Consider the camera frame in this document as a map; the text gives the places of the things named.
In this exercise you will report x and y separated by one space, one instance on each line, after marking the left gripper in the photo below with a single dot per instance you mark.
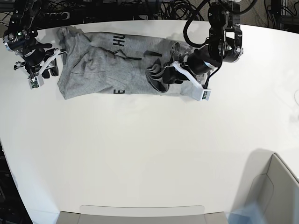
199 62

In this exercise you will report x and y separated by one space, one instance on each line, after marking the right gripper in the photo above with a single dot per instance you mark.
40 59

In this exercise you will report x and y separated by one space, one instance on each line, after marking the grey T-shirt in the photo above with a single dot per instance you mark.
101 62

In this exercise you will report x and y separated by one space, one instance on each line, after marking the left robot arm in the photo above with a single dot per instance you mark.
224 44

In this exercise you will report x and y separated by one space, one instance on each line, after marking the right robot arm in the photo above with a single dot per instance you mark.
21 38

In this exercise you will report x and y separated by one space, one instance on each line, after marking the black power strip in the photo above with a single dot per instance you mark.
54 16

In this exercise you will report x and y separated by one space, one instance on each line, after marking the grey box at bottom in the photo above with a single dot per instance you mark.
89 214

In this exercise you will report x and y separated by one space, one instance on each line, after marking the grey box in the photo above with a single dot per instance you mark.
89 214
277 192

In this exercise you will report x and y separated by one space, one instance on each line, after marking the grey box at right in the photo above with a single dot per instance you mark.
277 192

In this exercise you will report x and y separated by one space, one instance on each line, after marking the blue cloth at corner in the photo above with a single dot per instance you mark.
249 214

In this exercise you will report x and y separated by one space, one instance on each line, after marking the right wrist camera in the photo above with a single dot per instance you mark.
35 82

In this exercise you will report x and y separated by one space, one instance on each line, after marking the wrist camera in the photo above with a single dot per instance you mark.
35 82
200 94

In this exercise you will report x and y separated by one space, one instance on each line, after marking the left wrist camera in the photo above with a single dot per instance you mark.
200 94

